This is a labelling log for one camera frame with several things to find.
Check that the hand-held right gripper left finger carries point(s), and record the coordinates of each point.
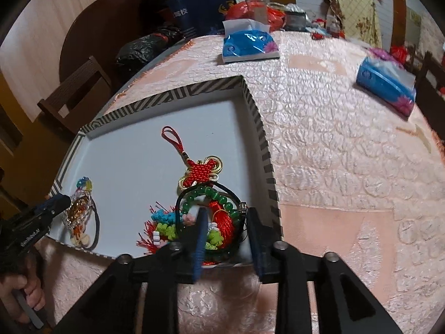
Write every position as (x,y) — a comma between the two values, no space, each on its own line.
(200,240)

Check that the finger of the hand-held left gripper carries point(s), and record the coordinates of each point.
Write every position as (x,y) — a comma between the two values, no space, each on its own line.
(55,204)

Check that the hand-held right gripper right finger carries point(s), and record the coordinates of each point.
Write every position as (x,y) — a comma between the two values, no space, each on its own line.
(255,245)

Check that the striped cardboard box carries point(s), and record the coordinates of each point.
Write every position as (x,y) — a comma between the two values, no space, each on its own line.
(139,160)

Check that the person's left hand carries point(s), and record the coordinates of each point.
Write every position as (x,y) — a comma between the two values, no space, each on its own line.
(31,295)

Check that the red Chinese knot ornament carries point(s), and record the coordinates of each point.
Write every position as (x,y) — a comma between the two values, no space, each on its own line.
(200,172)

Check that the brown slatted wooden chair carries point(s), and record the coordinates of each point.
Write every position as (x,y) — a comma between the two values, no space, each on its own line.
(74,90)

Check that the pink embossed tablecloth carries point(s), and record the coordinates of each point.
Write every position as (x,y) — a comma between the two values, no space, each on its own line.
(330,146)

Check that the black garbage bag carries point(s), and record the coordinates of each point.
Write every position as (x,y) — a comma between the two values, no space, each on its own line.
(146,50)

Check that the round brown table top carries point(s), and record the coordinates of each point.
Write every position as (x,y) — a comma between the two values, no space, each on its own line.
(97,24)

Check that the blue tissue pack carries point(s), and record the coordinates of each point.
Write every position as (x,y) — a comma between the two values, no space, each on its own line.
(250,43)
(386,85)

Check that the small red trinket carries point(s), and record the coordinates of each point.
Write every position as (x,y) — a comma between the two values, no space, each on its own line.
(317,35)

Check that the dark blue paper bag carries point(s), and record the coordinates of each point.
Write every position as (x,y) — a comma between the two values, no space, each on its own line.
(201,10)

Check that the red plastic bag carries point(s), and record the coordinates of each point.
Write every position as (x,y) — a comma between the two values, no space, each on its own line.
(240,12)

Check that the dark wooden chair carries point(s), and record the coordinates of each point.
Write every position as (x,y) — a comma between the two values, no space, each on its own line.
(429,87)

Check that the white lidded jar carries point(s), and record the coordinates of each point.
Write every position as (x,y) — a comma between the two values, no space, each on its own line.
(256,7)

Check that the yellow floral cloth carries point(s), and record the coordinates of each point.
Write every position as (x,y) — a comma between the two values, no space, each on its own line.
(354,14)

